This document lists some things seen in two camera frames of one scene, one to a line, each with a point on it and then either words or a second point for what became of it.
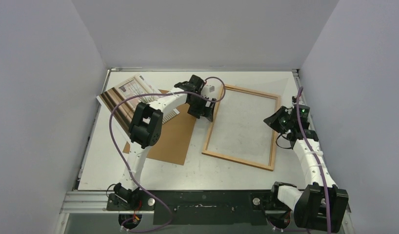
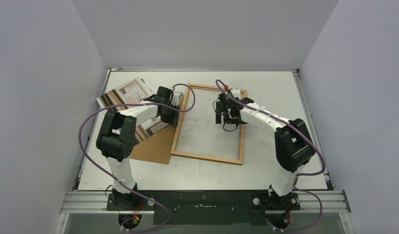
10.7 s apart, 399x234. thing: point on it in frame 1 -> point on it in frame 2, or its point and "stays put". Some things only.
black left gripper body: [198, 107] -> [170, 114]
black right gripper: [276, 122] -> [224, 114]
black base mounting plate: [200, 207] stays put
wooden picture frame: [225, 87] -> [239, 161]
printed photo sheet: [124, 112] stays put
